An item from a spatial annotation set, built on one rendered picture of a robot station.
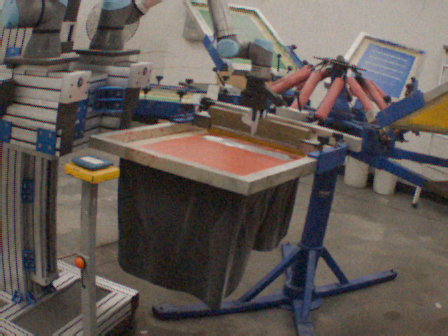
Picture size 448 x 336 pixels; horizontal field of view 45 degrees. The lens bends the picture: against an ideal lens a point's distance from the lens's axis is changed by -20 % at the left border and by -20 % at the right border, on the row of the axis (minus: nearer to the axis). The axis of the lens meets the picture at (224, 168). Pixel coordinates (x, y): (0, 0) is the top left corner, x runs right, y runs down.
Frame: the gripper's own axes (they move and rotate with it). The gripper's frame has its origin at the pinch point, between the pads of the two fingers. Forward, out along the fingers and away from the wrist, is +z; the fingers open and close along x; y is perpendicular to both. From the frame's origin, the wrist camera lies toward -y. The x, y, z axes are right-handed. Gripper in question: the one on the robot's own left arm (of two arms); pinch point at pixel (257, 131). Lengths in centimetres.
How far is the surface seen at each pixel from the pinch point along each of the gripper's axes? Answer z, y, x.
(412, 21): -91, 25, -413
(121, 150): 3, 14, 60
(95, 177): 6, 6, 82
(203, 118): -0.5, 21.1, 2.9
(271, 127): -2.8, -5.9, 1.5
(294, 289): 90, 0, -76
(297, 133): -3.1, -16.2, 1.6
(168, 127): 2.3, 25.6, 18.7
